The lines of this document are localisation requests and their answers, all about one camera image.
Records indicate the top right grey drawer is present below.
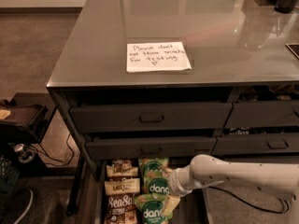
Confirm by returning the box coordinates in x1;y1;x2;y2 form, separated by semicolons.
226;101;299;128

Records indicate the dark tablet on counter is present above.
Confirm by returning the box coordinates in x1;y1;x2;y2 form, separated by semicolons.
286;43;299;60

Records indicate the back green rice chip bag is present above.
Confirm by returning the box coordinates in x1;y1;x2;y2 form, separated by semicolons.
138;158;169;175

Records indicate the front green rice chip bag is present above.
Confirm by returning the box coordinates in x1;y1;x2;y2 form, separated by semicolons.
134;193;173;224

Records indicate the middle right grey drawer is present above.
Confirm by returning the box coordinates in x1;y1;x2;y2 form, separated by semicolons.
212;133;299;156

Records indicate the dark green crate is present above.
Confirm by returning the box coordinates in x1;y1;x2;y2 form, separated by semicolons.
0;154;20;193

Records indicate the back brown snack bag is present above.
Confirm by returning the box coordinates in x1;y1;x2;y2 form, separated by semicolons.
107;160;138;177

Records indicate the middle left grey drawer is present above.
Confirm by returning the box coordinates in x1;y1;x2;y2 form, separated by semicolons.
86;136;216;161

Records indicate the black floor cable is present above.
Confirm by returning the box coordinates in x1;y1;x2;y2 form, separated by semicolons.
208;185;291;216

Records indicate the black base cable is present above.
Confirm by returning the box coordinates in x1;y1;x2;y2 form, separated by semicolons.
29;133;76;168

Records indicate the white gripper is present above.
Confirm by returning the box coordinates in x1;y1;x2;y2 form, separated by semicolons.
160;166;192;217

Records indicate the white handwritten paper note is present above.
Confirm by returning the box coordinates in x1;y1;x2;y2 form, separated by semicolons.
126;42;192;73

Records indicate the top left grey drawer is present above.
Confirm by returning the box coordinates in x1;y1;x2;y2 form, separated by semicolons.
70;103;232;133

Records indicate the front brown sea salt bag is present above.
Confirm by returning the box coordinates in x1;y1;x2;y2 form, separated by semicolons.
104;194;138;224

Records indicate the dark grey drawer cabinet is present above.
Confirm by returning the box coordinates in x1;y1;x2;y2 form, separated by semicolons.
46;0;299;217

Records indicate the middle green rice chip bag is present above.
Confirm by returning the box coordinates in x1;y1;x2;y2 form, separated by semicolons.
143;170;169;194

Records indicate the brown snack bag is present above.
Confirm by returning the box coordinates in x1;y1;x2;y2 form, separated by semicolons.
107;160;138;177
105;178;140;195

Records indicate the middle brown snack bag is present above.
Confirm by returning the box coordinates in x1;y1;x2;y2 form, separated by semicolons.
105;178;140;195

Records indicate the green rice chip bag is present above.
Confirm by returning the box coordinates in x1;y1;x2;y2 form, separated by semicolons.
138;158;169;175
134;193;173;224
143;170;169;194

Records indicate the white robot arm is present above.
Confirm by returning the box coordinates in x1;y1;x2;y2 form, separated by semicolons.
162;154;299;224

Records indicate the dark shoe white sole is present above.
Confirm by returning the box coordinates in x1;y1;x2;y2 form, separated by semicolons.
0;189;34;224

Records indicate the silver round caster knob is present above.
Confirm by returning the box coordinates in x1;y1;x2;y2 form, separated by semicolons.
14;144;36;163

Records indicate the black robot base tray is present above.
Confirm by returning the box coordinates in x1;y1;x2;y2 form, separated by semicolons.
0;100;48;142

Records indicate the open bottom left drawer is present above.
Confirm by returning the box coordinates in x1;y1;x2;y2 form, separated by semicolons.
94;161;213;224

